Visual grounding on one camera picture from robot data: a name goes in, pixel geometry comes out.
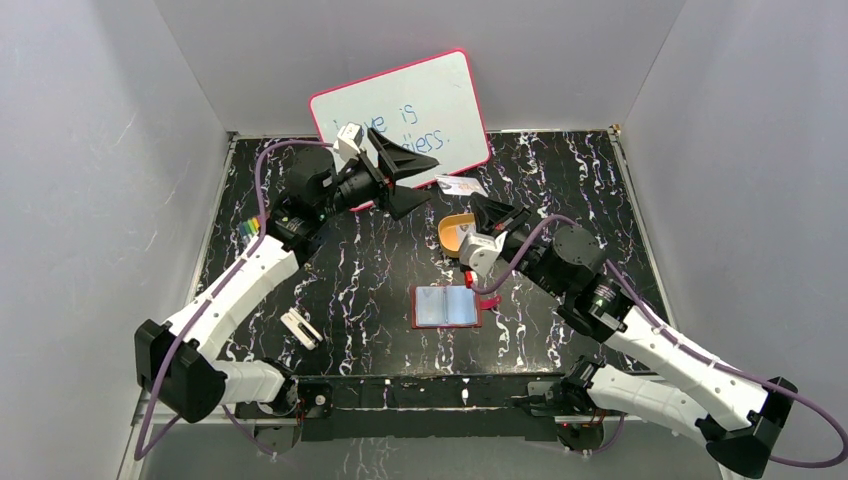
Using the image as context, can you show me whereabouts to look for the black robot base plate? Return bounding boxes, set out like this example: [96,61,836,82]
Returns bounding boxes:
[235,373,623,451]

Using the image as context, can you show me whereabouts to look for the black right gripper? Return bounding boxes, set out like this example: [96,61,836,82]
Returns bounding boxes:
[469,192,565,298]

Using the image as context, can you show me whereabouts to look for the pink framed whiteboard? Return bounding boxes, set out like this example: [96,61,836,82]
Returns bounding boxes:
[309,49,491,187]

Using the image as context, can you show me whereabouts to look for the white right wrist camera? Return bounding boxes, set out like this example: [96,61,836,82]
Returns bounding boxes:
[459,232,508,277]

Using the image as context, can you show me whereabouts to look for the orange oval tray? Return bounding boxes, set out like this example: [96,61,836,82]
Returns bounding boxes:
[438,213,476,259]

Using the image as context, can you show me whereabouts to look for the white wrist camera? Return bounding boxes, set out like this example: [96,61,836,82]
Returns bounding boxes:
[459,232,508,277]
[332,123,365,161]

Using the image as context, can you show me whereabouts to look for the red card holder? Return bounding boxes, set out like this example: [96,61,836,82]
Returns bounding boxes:
[410,285,501,329]

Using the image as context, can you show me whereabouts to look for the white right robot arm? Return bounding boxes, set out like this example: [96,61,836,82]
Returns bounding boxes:
[460,193,798,479]

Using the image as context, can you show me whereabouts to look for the aluminium frame rail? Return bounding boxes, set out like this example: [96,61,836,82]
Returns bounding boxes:
[149,374,707,458]

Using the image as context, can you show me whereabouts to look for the pack of coloured markers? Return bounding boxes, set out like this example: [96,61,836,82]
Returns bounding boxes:
[237,215,261,253]

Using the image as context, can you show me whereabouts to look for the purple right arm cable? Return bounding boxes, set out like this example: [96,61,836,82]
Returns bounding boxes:
[463,213,848,470]

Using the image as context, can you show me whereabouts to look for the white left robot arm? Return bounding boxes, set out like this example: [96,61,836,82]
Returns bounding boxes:
[134,124,439,423]

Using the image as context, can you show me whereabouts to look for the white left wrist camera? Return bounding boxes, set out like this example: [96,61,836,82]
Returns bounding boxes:
[332,123,365,161]

